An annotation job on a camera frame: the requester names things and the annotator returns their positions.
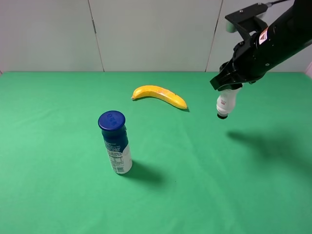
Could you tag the green table cloth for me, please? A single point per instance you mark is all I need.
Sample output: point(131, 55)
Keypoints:
point(192, 173)

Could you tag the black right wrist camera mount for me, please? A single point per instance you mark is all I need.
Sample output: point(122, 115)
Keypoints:
point(247, 20)

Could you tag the yellow banana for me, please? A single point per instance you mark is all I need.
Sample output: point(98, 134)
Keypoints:
point(152, 91)

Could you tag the white bottle with black brush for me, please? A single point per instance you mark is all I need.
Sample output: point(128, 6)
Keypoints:
point(226, 102)

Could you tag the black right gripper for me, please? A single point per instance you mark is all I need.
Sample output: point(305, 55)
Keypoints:
point(243, 64)

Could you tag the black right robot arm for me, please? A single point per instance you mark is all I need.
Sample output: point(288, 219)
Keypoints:
point(264, 46)

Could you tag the blue capped bottle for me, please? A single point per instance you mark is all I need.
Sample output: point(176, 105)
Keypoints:
point(113, 129)

